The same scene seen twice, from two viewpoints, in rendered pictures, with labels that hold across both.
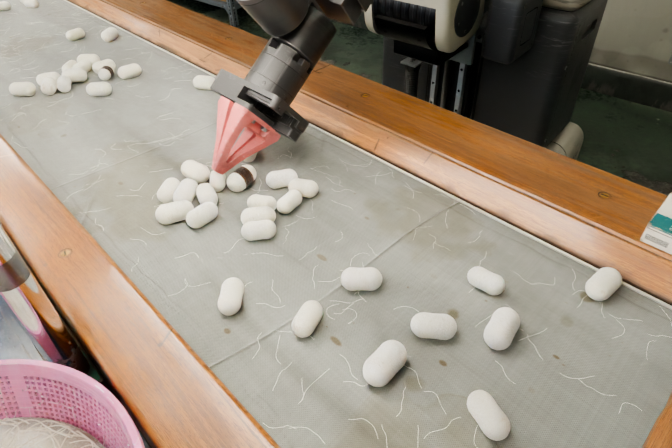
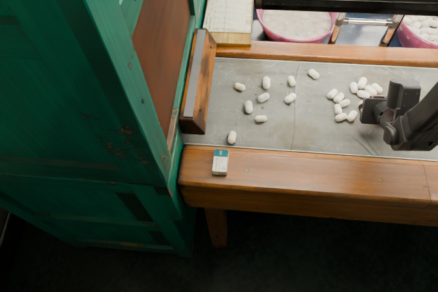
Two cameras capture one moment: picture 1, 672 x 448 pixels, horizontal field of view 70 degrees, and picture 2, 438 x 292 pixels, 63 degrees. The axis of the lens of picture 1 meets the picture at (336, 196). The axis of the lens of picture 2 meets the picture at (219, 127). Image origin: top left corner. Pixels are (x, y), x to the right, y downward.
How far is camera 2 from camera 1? 0.92 m
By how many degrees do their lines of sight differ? 76
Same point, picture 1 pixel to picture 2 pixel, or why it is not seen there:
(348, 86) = (395, 182)
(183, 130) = not seen: hidden behind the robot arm
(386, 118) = (352, 167)
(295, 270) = (310, 93)
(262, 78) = (383, 103)
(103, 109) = not seen: outside the picture
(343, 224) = (315, 116)
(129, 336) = (317, 49)
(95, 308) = (333, 48)
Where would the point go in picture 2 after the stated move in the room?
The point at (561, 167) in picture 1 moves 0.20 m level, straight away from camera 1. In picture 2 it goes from (267, 178) to (291, 265)
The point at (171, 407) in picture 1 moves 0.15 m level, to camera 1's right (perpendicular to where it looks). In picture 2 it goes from (292, 46) to (256, 73)
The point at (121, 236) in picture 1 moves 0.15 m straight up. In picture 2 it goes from (365, 71) to (384, 33)
